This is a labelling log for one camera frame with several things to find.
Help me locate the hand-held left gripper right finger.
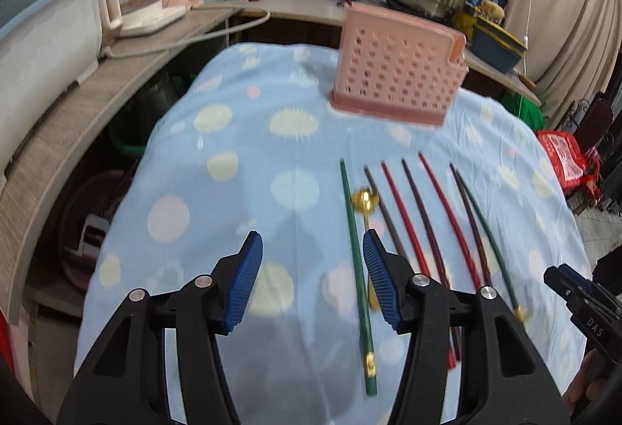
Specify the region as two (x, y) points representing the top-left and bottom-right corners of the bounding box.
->
(362, 228), (570, 425)

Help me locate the green chopstick with gold band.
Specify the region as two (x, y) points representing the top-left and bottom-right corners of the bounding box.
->
(339, 159), (379, 395)
(457, 179), (528, 321)

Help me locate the gold spoon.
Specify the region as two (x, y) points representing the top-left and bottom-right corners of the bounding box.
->
(351, 188), (382, 312)

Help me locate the yellow loofah sponge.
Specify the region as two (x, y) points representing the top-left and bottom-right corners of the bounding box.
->
(479, 0), (506, 23)

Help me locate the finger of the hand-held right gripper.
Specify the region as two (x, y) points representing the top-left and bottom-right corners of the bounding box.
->
(543, 266), (584, 309)
(559, 264), (606, 296)

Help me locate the blue lunch box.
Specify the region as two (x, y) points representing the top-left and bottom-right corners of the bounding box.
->
(469, 14), (528, 73)

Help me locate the dark purple chopstick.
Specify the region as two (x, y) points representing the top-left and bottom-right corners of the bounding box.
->
(449, 164), (493, 287)
(401, 158), (455, 292)

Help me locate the person's right hand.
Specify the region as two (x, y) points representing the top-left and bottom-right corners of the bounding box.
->
(563, 350), (608, 413)

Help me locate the white and blue plastic tub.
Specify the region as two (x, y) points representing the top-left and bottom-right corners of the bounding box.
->
(0, 0), (105, 183)

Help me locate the black metal chair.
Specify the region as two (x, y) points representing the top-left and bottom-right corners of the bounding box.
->
(564, 90), (622, 214)

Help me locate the pink perforated utensil basket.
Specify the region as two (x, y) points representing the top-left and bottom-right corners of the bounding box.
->
(329, 1), (468, 129)

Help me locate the blue polka dot blanket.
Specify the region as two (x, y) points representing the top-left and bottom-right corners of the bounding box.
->
(73, 42), (594, 425)

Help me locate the green plastic basin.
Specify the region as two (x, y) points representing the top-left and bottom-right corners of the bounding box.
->
(109, 111), (147, 159)

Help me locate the white power cable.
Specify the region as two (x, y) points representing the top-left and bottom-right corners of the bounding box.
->
(100, 10), (270, 59)

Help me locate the red plastic bag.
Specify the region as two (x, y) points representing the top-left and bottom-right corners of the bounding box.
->
(537, 130), (591, 200)

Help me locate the brown patterned chopstick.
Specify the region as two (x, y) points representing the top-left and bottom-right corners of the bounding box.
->
(363, 166), (461, 362)

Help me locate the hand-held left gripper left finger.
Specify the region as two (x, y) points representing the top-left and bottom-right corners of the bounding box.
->
(57, 231), (264, 425)

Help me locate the green plastic bag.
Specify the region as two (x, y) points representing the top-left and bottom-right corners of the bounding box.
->
(503, 92), (547, 132)

